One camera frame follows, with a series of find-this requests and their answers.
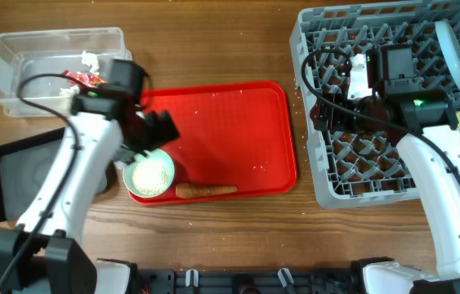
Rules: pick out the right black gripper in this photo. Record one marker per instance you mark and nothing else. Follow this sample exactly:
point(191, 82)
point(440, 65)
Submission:
point(335, 121)

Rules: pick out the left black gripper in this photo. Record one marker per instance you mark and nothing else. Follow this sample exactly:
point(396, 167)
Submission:
point(155, 133)

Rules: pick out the green bowl with rice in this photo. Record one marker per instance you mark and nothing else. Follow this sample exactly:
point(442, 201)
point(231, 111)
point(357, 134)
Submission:
point(150, 175)

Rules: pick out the orange carrot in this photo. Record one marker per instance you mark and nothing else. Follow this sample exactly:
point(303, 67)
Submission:
point(189, 191)

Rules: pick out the red snack wrapper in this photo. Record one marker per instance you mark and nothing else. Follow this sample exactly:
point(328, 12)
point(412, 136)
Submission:
point(88, 79)

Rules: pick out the light blue plate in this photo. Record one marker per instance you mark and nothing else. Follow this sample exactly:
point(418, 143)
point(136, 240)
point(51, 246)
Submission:
point(450, 49)

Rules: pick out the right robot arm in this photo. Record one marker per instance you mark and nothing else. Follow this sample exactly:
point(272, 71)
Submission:
point(423, 127)

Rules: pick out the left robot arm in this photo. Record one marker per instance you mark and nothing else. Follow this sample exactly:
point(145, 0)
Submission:
point(43, 253)

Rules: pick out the clear plastic waste bin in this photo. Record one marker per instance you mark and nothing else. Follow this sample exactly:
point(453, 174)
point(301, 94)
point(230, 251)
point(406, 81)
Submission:
point(25, 54)

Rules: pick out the grey dishwasher rack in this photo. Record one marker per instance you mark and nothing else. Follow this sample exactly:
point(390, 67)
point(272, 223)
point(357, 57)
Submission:
point(350, 170)

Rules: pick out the red serving tray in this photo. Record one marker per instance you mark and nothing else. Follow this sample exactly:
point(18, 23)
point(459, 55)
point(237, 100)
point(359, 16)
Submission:
point(235, 134)

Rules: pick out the black tray bin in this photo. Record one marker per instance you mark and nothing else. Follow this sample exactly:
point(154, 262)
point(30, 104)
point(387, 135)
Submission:
point(24, 166)

